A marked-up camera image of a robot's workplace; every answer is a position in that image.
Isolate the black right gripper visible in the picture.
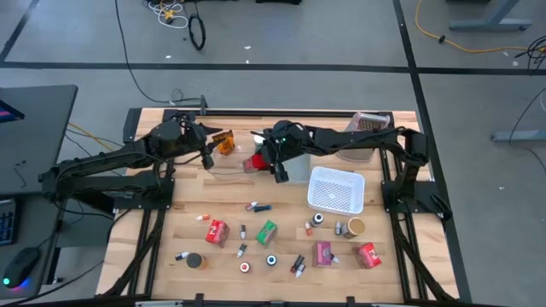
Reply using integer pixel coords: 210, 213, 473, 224
250, 127, 286, 176

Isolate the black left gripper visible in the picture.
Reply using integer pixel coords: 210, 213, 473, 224
183, 123, 224, 157

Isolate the red paprika spice tin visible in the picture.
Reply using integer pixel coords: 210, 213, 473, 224
242, 153, 270, 174

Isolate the brown orange spice packet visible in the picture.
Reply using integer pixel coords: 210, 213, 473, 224
212, 130, 236, 157

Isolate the clear plastic bin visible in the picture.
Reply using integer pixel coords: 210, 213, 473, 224
206, 127, 275, 179

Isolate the grey plastic bin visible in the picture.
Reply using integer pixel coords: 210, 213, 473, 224
283, 153, 312, 185

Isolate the small green cereal box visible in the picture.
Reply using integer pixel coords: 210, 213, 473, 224
255, 219, 279, 247

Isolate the white perforated plastic basket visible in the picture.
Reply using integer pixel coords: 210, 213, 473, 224
306, 165, 366, 216

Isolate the small red cereal box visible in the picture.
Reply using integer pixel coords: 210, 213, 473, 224
356, 242, 383, 270
204, 218, 231, 248

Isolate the small pink raisin cereal box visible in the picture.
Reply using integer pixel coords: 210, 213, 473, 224
311, 240, 334, 269

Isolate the tan lid spice jar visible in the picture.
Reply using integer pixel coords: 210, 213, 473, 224
343, 217, 367, 240

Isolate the black lid orange spice jar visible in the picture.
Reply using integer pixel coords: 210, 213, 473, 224
185, 252, 208, 270

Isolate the black desk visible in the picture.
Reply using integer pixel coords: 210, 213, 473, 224
0, 84, 79, 197

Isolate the grey desk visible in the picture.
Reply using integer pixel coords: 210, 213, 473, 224
0, 189, 69, 299

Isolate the black hex key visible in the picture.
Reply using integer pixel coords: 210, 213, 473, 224
12, 159, 29, 189

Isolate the computer screen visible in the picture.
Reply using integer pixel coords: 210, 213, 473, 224
0, 98, 26, 125

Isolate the black keyboard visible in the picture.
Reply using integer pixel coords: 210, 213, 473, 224
0, 198, 20, 247

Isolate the black computer mouse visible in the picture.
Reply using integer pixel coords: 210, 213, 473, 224
3, 246, 43, 289

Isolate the grey floor bar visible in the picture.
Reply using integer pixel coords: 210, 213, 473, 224
490, 130, 546, 144

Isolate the grey table leg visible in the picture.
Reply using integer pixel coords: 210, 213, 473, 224
447, 0, 533, 33

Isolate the black aluminium table frame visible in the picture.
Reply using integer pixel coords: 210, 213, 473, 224
96, 107, 461, 307

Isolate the black coiled cable loop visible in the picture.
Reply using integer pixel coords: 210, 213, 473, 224
188, 13, 207, 52

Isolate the thin yellow cable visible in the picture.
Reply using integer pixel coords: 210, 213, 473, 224
67, 122, 125, 150

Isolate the white cable bundle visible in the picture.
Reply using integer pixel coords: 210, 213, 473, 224
144, 0, 190, 30

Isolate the long black floor cable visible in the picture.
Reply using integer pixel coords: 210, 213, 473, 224
113, 0, 206, 107

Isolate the black desk cable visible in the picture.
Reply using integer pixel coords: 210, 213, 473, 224
0, 258, 106, 307

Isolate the yellow extension cable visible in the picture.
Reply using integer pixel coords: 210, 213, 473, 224
415, 0, 534, 55

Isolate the thin black curved cable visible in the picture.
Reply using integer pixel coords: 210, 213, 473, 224
507, 87, 546, 171

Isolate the black cable tangle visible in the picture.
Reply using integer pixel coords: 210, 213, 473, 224
514, 35, 546, 70

